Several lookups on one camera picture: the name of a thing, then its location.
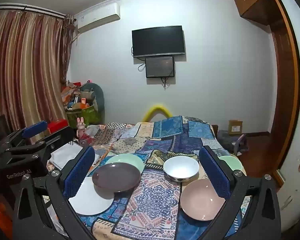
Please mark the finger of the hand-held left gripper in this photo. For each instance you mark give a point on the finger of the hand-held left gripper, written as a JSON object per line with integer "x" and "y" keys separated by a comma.
{"x": 60, "y": 137}
{"x": 35, "y": 128}

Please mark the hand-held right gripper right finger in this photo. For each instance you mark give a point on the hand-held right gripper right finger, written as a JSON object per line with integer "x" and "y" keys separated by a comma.
{"x": 215, "y": 173}

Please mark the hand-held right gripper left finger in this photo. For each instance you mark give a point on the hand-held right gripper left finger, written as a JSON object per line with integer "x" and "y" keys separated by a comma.
{"x": 78, "y": 173}

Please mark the light green bowl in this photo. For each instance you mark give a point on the light green bowl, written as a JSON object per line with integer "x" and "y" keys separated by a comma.
{"x": 233, "y": 163}

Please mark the white plate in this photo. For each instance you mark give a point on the white plate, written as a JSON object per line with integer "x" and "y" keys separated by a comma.
{"x": 90, "y": 202}

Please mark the pink bowl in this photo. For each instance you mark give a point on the pink bowl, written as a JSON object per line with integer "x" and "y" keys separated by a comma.
{"x": 202, "y": 202}

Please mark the white bowl with black dots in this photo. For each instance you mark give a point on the white bowl with black dots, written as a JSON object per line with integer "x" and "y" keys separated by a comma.
{"x": 181, "y": 167}

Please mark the dark purple plate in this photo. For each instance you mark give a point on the dark purple plate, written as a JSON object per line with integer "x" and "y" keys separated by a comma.
{"x": 116, "y": 177}

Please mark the light green plate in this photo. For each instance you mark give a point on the light green plate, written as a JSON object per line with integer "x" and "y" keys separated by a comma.
{"x": 132, "y": 160}

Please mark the red box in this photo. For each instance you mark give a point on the red box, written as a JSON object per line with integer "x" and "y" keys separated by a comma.
{"x": 56, "y": 126}

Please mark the white folded cloth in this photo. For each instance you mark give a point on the white folded cloth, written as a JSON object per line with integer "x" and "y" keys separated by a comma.
{"x": 62, "y": 153}

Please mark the pink bunny toy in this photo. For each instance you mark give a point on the pink bunny toy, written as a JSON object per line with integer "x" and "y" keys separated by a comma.
{"x": 81, "y": 127}

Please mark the green cardboard box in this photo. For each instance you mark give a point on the green cardboard box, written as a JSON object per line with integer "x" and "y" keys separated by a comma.
{"x": 83, "y": 115}

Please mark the grey bag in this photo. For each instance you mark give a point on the grey bag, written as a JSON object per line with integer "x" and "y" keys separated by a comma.
{"x": 225, "y": 137}

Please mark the purple plastic stool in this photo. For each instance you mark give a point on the purple plastic stool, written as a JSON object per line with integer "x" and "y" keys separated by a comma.
{"x": 240, "y": 143}

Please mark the pile of colourful clutter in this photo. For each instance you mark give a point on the pile of colourful clutter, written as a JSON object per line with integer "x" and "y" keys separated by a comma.
{"x": 72, "y": 95}

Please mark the brown cardboard box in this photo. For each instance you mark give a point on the brown cardboard box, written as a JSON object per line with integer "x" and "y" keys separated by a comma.
{"x": 235, "y": 127}

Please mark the grey plush cushion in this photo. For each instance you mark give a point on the grey plush cushion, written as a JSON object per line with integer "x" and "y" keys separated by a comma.
{"x": 98, "y": 92}

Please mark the striped red gold curtain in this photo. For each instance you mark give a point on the striped red gold curtain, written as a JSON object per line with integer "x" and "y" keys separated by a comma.
{"x": 22, "y": 67}

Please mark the patchwork printed blanket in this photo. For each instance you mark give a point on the patchwork printed blanket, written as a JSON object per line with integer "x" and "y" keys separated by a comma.
{"x": 155, "y": 195}

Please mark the yellow foam tube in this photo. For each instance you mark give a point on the yellow foam tube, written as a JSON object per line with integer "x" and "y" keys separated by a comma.
{"x": 157, "y": 108}

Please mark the brown wooden door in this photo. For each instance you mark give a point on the brown wooden door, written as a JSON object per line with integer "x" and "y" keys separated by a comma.
{"x": 287, "y": 92}

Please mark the white air conditioner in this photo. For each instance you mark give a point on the white air conditioner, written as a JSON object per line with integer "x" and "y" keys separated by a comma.
{"x": 97, "y": 17}

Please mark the wooden overhead cabinet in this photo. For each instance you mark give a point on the wooden overhead cabinet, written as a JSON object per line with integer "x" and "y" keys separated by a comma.
{"x": 255, "y": 2}

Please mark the small black wall monitor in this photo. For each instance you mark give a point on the small black wall monitor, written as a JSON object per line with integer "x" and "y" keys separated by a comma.
{"x": 160, "y": 67}

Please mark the white curtain rail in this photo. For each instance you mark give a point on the white curtain rail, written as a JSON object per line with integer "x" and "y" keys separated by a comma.
{"x": 27, "y": 8}

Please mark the black wall television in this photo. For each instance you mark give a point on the black wall television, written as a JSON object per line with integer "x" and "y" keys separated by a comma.
{"x": 157, "y": 41}

